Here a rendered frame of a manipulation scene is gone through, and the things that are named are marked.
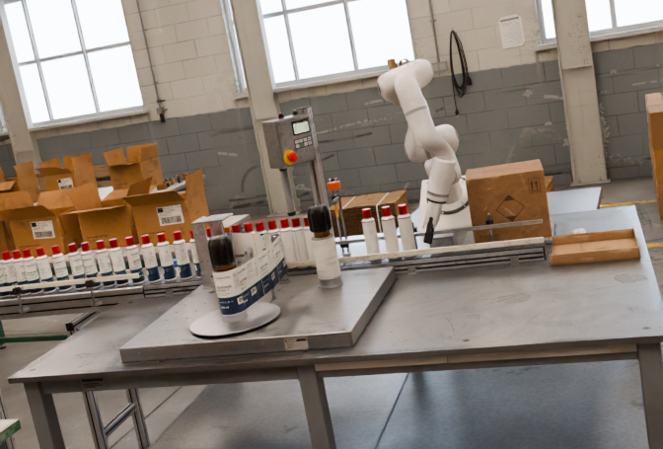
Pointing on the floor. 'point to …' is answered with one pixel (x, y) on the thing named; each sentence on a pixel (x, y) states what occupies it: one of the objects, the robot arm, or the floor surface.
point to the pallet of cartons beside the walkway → (656, 143)
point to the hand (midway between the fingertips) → (428, 238)
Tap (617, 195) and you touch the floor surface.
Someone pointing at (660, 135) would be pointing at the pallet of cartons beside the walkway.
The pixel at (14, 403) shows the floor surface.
